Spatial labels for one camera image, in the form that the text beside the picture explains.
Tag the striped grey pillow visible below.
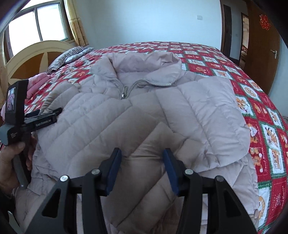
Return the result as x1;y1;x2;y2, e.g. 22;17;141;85
47;46;94;74

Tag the left yellow curtain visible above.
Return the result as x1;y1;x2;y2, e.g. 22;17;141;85
0;34;8;108

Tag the brown wooden door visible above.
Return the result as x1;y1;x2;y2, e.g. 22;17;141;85
244;1;280;94

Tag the pink folded blanket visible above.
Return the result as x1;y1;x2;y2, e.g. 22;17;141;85
26;73;51;99

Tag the red double happiness decoration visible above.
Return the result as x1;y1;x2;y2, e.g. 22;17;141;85
259;14;271;31

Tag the red patchwork bed quilt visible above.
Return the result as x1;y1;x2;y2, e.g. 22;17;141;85
25;41;287;233

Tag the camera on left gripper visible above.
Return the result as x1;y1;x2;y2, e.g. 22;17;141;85
5;79;29;125

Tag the person left hand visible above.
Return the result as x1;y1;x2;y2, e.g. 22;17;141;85
1;136;37;195

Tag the cream wooden headboard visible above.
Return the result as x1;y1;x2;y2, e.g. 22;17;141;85
6;40;73;85

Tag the window with brown frame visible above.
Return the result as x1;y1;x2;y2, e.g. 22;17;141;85
4;1;72;59

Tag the yellow curtain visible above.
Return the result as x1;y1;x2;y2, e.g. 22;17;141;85
64;0;89;46
0;34;8;108

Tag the silver door handle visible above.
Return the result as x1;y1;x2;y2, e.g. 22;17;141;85
270;50;277;59

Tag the beige quilted puffer jacket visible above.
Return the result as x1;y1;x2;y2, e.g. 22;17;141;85
16;52;259;233

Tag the right yellow curtain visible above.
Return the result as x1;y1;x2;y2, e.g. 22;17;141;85
64;0;89;46

